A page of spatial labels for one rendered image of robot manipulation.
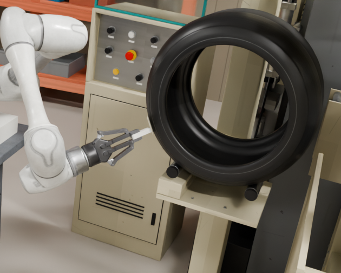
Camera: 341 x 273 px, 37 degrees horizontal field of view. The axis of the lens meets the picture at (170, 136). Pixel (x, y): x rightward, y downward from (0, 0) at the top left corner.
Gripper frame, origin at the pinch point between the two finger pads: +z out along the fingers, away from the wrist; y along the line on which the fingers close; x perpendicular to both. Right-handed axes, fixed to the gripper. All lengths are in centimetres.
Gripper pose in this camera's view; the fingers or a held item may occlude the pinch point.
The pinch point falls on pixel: (140, 133)
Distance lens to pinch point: 174.3
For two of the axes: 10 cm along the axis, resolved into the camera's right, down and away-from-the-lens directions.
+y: 3.3, 9.2, 1.9
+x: 3.6, 0.7, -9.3
